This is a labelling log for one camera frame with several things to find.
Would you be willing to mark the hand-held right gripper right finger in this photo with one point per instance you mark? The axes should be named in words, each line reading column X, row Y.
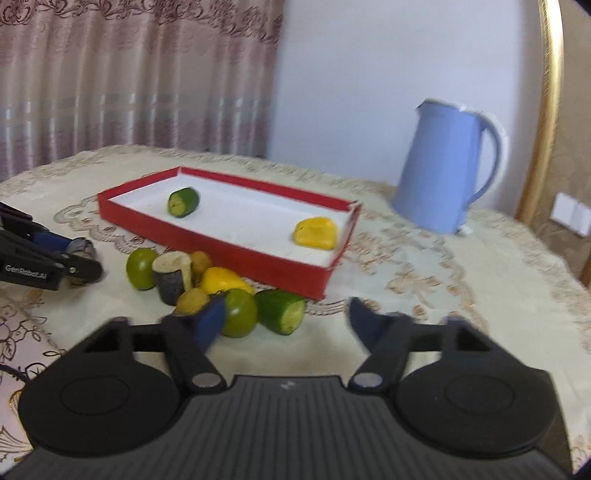
column 364, row 323

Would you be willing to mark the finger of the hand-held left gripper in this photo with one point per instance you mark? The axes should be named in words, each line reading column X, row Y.
column 51, row 240
column 85, row 271

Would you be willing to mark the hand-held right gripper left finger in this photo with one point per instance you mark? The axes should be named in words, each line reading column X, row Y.
column 210, row 321

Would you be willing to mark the dark eggplant piece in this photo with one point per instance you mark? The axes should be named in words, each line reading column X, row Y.
column 171, row 279
column 82, row 248

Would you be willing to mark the brown longan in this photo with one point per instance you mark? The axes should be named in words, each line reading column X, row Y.
column 191, row 301
column 202, row 262

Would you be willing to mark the green tomato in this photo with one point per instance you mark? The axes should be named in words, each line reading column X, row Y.
column 241, row 314
column 141, row 268

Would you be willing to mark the yellow pepper piece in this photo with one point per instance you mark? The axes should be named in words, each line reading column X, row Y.
column 315, row 234
column 224, row 280

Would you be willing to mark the long cucumber piece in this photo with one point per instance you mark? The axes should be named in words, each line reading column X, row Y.
column 279, row 311

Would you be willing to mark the red cardboard box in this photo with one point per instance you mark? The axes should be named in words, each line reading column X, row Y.
column 184, row 235

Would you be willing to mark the short cucumber piece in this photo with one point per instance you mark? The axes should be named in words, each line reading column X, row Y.
column 183, row 202

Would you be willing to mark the blue electric kettle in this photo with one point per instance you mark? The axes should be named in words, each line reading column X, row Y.
column 438, row 170

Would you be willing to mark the pink patterned curtain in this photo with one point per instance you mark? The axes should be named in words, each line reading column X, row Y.
column 138, row 78

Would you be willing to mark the white wall switch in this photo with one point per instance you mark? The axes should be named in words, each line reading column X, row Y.
column 571, row 214

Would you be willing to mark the gold curved frame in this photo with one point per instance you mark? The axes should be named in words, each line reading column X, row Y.
column 545, row 115

